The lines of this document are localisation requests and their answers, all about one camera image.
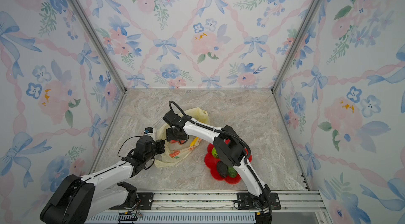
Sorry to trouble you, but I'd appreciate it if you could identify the yellow printed plastic bag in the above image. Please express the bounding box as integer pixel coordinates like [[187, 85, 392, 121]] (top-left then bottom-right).
[[154, 107, 210, 168]]

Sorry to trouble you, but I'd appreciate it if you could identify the yellow banana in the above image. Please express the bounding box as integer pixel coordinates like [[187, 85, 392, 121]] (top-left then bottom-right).
[[189, 137, 201, 148]]

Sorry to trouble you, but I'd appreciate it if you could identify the green bell pepper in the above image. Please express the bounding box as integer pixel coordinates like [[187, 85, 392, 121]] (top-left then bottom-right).
[[212, 148, 219, 159]]

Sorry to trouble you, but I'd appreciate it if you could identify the red flower-shaped plate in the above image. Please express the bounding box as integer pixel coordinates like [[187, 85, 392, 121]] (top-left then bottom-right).
[[204, 144, 242, 185]]

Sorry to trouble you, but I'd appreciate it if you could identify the dark avocado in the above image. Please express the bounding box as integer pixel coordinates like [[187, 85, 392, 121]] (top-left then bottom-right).
[[216, 161, 228, 178]]

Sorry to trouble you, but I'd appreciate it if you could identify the green ribbed fruit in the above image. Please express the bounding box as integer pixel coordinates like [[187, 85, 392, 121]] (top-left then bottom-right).
[[227, 167, 238, 178]]

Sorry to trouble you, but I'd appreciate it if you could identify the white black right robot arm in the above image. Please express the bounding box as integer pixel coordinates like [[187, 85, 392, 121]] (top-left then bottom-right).
[[163, 111, 271, 209]]

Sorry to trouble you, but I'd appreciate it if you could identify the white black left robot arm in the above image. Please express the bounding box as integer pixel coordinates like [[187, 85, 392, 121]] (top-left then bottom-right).
[[40, 135, 165, 224]]

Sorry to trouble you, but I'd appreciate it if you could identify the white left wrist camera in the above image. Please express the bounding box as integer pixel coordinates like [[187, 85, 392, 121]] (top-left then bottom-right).
[[143, 127, 156, 139]]

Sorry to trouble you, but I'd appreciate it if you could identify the thin black left cable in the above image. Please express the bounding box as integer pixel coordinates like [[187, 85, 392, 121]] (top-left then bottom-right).
[[117, 136, 143, 159]]

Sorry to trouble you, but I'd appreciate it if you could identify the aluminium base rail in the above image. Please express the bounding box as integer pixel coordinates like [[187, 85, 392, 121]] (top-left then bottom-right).
[[77, 190, 332, 224]]

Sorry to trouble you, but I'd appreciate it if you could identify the aluminium corner post left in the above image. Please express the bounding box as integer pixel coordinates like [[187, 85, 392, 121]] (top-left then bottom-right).
[[68, 0, 127, 93]]

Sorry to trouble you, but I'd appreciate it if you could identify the aluminium corner post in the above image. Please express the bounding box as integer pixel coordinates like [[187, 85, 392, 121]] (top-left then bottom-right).
[[68, 0, 127, 93], [272, 0, 322, 95]]

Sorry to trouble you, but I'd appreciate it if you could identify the aluminium corner post right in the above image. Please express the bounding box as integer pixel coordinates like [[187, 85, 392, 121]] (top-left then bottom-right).
[[272, 0, 322, 95]]

